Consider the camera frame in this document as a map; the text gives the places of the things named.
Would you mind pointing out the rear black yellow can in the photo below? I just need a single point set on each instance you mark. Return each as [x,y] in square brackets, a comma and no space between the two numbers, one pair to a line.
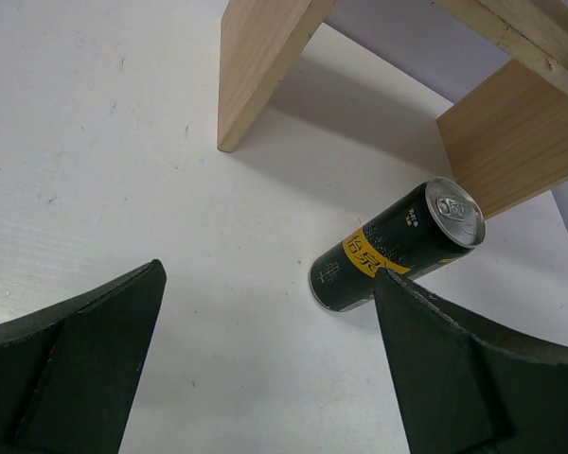
[436,223]

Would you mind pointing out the wooden three-tier shelf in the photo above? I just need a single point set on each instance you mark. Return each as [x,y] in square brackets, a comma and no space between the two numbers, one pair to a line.
[506,140]

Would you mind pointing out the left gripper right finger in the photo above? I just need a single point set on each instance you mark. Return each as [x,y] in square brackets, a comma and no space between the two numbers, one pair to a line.
[466,384]

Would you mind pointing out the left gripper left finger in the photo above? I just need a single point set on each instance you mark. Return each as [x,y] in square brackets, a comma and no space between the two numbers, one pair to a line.
[69,372]

